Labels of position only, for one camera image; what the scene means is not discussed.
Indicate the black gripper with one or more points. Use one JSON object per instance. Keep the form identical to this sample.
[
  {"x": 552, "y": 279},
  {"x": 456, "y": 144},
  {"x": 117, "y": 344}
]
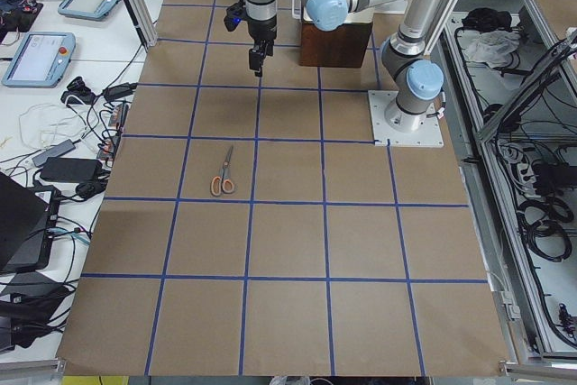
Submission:
[{"x": 262, "y": 30}]

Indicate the dark wooden drawer box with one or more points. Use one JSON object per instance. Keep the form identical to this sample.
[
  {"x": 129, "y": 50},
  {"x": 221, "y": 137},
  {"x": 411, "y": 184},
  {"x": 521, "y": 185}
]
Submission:
[{"x": 343, "y": 47}]

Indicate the grey orange scissors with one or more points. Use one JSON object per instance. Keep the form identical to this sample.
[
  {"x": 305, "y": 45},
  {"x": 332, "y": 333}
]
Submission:
[{"x": 222, "y": 183}]

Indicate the lower blue teach pendant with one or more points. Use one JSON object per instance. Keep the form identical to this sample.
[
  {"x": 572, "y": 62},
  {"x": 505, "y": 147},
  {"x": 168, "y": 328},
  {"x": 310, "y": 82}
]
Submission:
[{"x": 41, "y": 60}]

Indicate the black power adapter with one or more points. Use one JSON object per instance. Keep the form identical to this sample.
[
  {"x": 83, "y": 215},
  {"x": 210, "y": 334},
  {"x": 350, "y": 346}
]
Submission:
[{"x": 70, "y": 170}]

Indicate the white cloth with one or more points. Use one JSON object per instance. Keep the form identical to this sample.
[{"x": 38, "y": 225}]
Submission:
[{"x": 493, "y": 48}]

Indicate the black laptop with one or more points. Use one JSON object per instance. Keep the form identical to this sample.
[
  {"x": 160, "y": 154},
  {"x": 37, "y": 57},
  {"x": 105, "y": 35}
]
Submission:
[{"x": 27, "y": 217}]

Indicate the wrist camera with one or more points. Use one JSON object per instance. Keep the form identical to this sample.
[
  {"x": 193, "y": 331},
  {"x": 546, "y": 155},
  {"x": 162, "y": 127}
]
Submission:
[{"x": 235, "y": 14}]

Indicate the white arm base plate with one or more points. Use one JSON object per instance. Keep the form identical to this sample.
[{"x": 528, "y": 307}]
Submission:
[{"x": 392, "y": 127}]

